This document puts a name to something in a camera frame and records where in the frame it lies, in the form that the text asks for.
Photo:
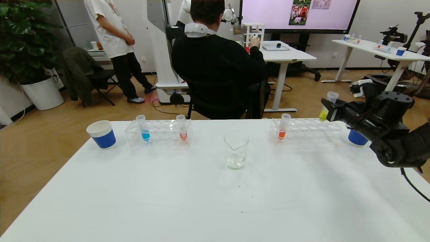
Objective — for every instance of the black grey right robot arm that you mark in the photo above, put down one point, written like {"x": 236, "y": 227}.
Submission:
{"x": 393, "y": 134}

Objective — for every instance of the tall white robot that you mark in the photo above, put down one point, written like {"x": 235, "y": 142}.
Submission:
{"x": 161, "y": 50}

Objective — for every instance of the black robot arm with gripper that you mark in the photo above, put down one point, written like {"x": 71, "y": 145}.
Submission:
{"x": 393, "y": 35}

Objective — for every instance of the standing person white shirt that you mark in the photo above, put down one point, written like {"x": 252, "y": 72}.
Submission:
{"x": 114, "y": 33}

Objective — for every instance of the white drawer cabinet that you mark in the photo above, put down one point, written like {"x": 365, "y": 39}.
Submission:
{"x": 99, "y": 55}

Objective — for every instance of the blue white paper cup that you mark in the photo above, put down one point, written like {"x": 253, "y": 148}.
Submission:
{"x": 356, "y": 137}
{"x": 102, "y": 134}

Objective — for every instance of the large display screen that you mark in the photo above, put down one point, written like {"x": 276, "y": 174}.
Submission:
{"x": 268, "y": 13}

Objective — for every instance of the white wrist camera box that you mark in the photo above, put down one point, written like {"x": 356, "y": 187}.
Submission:
{"x": 361, "y": 88}

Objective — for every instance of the black folding chair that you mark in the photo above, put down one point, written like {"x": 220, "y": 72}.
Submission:
{"x": 100, "y": 79}

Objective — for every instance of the clear glass beaker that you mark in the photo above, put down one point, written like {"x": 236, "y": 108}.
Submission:
{"x": 237, "y": 151}

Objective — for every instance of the small blue paper cup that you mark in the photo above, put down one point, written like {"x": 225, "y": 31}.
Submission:
{"x": 400, "y": 51}

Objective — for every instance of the green leafy plant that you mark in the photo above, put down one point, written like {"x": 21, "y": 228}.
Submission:
{"x": 23, "y": 37}

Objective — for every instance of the black tripod stand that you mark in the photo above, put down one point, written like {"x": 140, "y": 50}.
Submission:
{"x": 418, "y": 27}

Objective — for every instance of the blue liquid test tube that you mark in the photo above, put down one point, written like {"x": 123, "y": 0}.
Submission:
{"x": 143, "y": 129}

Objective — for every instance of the yellow liquid test tube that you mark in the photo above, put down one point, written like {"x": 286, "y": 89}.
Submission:
{"x": 332, "y": 96}

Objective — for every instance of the small white paper cup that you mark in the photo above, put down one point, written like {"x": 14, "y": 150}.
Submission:
{"x": 93, "y": 45}

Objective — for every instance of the white neck headset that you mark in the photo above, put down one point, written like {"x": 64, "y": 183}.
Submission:
{"x": 196, "y": 29}

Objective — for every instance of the clear acrylic tube rack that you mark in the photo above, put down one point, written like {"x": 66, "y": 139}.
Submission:
{"x": 312, "y": 131}
{"x": 163, "y": 132}

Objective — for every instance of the dark green jacket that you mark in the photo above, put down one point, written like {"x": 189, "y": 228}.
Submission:
{"x": 79, "y": 74}

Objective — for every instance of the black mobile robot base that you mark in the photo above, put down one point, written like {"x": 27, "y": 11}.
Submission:
{"x": 378, "y": 80}

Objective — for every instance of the white height-adjustable desk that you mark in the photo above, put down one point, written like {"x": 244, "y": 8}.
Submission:
{"x": 376, "y": 50}
{"x": 285, "y": 55}

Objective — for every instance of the black office chair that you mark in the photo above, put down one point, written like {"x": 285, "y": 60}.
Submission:
{"x": 218, "y": 101}

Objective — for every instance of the black display stand base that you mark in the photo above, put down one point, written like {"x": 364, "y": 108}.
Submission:
{"x": 305, "y": 67}

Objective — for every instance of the seated person black sweater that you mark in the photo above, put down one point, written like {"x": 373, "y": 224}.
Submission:
{"x": 215, "y": 64}

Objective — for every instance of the red liquid test tube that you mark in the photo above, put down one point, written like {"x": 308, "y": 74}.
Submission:
{"x": 282, "y": 129}
{"x": 183, "y": 129}

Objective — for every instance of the white drawer organizer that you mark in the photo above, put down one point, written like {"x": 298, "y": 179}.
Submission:
{"x": 253, "y": 35}

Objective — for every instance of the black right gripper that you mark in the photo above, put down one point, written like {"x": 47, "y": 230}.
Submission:
{"x": 334, "y": 110}

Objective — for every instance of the grey flat tray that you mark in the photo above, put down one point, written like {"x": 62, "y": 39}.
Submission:
{"x": 275, "y": 48}

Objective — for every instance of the white plant pot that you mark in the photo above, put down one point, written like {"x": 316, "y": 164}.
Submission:
{"x": 42, "y": 94}

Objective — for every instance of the small clear tube rack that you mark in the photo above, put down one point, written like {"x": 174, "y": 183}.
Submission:
{"x": 352, "y": 39}
{"x": 383, "y": 47}

